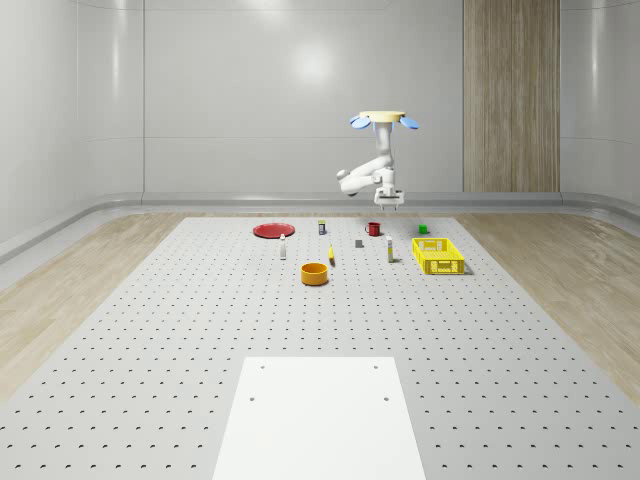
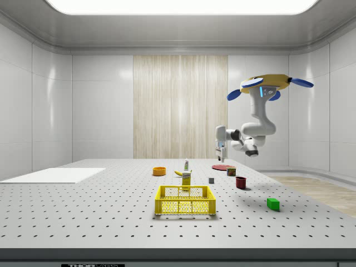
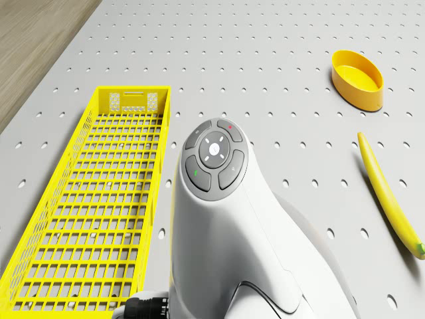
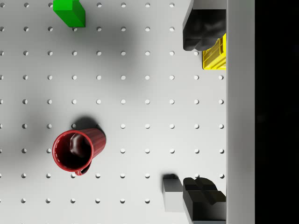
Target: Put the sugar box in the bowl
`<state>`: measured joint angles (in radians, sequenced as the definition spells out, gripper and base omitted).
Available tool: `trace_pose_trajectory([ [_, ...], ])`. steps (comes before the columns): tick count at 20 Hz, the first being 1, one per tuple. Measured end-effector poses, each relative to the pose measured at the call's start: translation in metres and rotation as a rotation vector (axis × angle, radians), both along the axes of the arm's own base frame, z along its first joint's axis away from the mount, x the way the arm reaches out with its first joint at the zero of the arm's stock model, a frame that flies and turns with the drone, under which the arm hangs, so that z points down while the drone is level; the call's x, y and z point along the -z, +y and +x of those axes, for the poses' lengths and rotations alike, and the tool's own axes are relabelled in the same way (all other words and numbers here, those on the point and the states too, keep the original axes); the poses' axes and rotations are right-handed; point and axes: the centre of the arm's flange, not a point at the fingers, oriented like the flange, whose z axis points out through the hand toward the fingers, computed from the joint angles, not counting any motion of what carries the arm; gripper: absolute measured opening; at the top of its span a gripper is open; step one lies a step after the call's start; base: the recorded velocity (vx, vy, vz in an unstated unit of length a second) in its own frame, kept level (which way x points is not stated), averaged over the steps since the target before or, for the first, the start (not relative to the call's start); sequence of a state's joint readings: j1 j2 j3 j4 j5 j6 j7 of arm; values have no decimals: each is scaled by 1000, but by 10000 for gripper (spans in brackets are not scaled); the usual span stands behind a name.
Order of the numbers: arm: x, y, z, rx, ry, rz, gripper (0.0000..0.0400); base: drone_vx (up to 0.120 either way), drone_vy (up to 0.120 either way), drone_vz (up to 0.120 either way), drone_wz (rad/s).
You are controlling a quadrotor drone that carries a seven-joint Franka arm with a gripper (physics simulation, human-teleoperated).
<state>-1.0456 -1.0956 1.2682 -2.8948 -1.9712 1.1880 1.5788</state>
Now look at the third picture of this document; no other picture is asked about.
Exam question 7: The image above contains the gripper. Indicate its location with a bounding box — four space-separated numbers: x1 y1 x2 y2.
113 289 171 319

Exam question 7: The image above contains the yellow bowl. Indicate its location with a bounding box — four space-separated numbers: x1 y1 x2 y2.
331 49 384 112

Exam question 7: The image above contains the yellow basket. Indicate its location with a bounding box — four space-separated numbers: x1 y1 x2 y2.
0 85 172 319

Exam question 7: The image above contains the banana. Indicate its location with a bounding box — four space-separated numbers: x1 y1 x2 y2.
357 132 425 261

